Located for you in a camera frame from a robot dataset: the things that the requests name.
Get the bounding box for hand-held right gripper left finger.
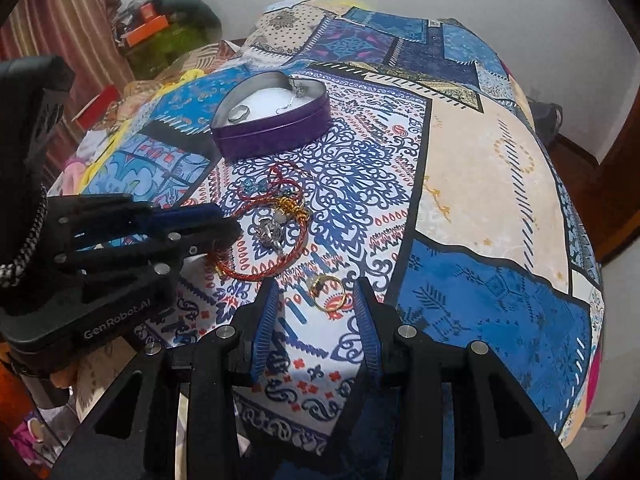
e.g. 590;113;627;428
50;277;286;480

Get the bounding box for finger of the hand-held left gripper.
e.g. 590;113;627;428
52;216;244;275
49;193;224;252

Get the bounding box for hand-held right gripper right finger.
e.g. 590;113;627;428
352;276;581;480

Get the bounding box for gold ring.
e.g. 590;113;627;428
307;275;351;316

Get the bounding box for red cord bracelet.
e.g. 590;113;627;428
215;162;312;284

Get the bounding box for purple heart-shaped tin box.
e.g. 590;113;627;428
210;71;332;161

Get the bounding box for silver pendant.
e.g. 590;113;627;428
252;217;284;249

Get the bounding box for red flat box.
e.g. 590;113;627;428
75;85;121;129

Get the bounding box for green bag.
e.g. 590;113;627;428
125;0;224;81

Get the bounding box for orange box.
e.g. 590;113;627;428
122;14;170;47

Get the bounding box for patchwork printed bedsheet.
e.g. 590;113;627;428
47;0;607;462

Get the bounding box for striped curtain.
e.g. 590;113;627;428
0;0;122;63

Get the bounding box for dark cloth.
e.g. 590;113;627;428
529;102;564;147

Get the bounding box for black-white braided cord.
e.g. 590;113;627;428
0;185;49;289

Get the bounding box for gold wire charm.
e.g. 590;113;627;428
277;197;309;221

